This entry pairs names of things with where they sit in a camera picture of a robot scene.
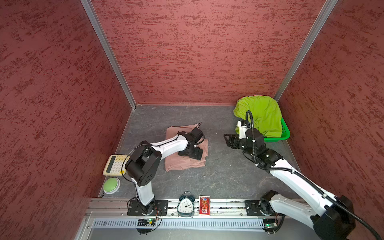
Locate green plastic basket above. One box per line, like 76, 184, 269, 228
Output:
264, 118, 291, 143

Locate beige calculator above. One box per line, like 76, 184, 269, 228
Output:
103, 155, 130, 176

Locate left aluminium corner post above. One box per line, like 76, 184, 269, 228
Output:
81, 0, 137, 110

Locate dark green alarm clock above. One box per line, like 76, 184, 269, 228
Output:
177, 191, 195, 218

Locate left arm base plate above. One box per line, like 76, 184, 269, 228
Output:
127, 199, 169, 216

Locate aluminium corner post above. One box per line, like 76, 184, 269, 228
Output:
81, 0, 137, 110
274, 0, 338, 102

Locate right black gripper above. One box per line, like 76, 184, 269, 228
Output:
223, 133, 256, 157

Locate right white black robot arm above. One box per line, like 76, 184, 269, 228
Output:
224, 129, 356, 240

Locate right green circuit board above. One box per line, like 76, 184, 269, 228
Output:
263, 219, 279, 233

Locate green round button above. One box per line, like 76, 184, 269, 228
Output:
103, 178, 121, 195

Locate right aluminium corner post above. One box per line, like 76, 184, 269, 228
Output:
274, 0, 338, 102

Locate left green circuit board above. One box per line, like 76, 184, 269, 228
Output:
137, 219, 156, 228

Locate right black corrugated cable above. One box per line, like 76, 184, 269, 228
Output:
244, 110, 382, 240

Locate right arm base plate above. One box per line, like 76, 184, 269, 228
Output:
245, 200, 273, 216

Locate white perforated cable duct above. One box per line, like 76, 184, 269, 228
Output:
93, 218, 264, 231

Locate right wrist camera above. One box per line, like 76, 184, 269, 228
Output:
235, 120, 248, 139

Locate red playing card box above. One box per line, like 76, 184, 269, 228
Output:
199, 196, 211, 216

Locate lime green shorts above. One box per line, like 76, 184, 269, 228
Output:
233, 96, 283, 138

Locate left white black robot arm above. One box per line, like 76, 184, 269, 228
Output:
123, 127, 205, 215

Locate aluminium mounting rail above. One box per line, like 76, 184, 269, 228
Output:
85, 198, 249, 219

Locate pink shorts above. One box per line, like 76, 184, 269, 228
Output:
164, 124, 209, 172

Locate green circuit board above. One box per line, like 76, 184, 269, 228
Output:
263, 219, 279, 233
137, 219, 156, 228

